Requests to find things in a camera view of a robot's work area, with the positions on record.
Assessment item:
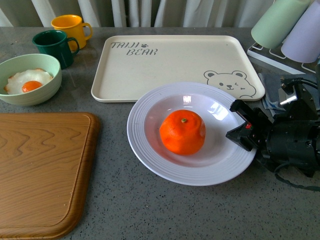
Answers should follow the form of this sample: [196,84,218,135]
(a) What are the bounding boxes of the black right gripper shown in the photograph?
[225,99,320,178]

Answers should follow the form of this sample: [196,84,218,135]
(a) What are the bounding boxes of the white ridged plate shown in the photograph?
[127,82,256,186]

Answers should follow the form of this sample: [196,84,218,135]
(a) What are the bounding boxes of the orange mandarin fruit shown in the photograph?
[159,109,206,156]

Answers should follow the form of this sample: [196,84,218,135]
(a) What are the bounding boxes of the grey folded cloth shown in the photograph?
[258,73,317,116]

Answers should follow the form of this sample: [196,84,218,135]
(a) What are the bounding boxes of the lavender cup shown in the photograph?
[281,0,320,63]

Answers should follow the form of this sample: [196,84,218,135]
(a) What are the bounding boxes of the light green cup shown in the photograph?
[251,0,310,49]

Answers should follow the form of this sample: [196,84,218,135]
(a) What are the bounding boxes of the cream bear tray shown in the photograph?
[91,35,265,103]

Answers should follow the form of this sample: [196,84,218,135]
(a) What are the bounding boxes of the yellow mug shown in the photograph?
[51,14,93,49]

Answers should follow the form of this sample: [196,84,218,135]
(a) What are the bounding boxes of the wooden cutting board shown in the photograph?
[0,112,100,240]

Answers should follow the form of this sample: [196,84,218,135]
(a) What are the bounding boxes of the dark green mug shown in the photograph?
[32,29,80,69]

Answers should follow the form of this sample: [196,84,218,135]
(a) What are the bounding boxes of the light green bowl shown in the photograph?
[0,53,62,106]

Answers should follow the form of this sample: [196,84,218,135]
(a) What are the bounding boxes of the fake fried egg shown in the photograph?
[3,68,53,95]

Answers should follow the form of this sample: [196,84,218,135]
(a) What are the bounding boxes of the grey white curtain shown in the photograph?
[0,0,273,28]

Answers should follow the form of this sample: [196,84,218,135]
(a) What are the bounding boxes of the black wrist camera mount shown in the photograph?
[278,77,320,121]

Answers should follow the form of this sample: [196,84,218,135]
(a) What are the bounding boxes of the white wire cup rack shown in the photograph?
[246,42,318,74]

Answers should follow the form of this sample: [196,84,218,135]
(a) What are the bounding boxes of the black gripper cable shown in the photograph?
[273,162,320,193]

